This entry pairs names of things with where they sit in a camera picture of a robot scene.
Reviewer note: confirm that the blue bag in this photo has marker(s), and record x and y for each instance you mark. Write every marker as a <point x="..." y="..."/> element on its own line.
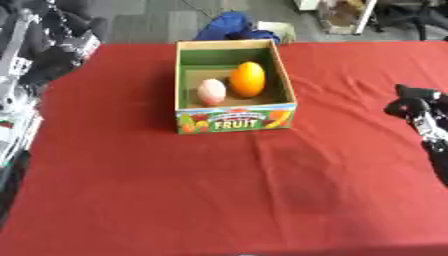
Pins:
<point x="230" y="27"/>

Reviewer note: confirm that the black office chair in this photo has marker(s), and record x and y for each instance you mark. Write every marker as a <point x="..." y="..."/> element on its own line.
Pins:
<point x="414" y="15"/>

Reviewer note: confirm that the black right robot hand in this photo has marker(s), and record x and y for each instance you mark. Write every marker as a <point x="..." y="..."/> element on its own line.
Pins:
<point x="411" y="105"/>

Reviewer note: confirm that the white table leg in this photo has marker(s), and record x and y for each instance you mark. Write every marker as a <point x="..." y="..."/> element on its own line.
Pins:
<point x="365" y="16"/>

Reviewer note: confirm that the pink oval toy fruit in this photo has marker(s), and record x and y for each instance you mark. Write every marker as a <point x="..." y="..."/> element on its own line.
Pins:
<point x="211" y="92"/>

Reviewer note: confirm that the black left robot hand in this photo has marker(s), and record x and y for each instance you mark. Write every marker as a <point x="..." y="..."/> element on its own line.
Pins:
<point x="58" y="56"/>

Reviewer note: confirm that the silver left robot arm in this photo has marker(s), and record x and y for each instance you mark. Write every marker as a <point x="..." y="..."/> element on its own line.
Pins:
<point x="14" y="100"/>

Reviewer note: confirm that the tan cardboard box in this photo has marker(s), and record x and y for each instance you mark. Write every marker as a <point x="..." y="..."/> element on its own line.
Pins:
<point x="339" y="15"/>

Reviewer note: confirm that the orange oval toy fruit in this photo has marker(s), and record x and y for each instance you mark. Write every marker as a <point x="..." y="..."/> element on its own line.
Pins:
<point x="247" y="79"/>

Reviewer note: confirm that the white paper bag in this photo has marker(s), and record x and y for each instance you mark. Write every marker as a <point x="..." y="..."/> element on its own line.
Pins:
<point x="279" y="30"/>

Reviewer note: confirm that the cardboard box with green inside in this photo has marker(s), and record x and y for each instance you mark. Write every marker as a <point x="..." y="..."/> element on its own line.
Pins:
<point x="233" y="120"/>

